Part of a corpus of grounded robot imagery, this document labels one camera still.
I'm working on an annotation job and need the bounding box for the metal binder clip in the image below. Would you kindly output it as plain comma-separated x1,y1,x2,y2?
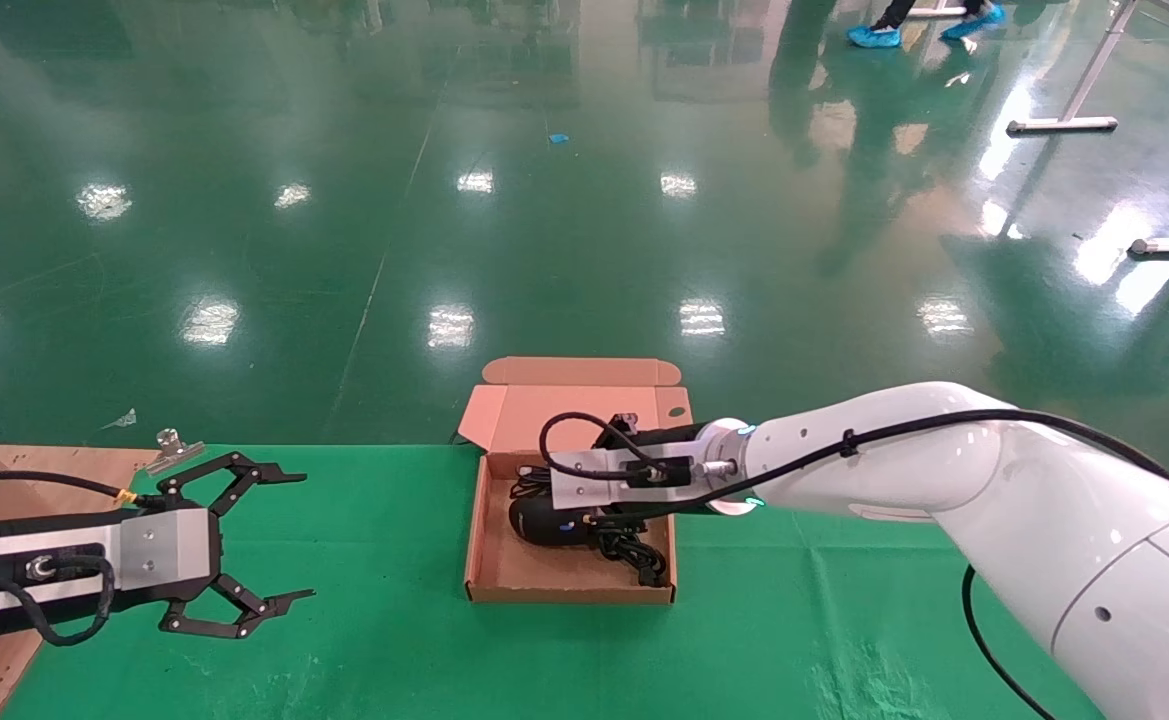
144,428,207,477

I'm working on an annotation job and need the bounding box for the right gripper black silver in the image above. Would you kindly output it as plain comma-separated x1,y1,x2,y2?
509,448,602,547

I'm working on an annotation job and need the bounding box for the thin black cable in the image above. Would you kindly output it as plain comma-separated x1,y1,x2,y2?
960,565,1057,720

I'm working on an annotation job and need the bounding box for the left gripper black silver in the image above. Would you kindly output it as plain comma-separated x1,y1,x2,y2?
117,452,317,641

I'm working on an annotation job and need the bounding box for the right wrist silver housing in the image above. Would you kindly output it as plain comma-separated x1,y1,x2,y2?
594,440,707,511

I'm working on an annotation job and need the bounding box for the open brown cardboard box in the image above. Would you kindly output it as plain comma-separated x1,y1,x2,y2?
457,357,696,604

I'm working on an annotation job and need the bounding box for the green table cloth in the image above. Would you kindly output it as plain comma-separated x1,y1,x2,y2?
0,444,1105,720

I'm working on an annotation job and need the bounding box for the thick black looped cable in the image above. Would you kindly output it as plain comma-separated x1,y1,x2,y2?
0,553,117,648

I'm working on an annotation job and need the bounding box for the white table leg with foot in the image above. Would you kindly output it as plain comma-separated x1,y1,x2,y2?
1006,0,1141,137

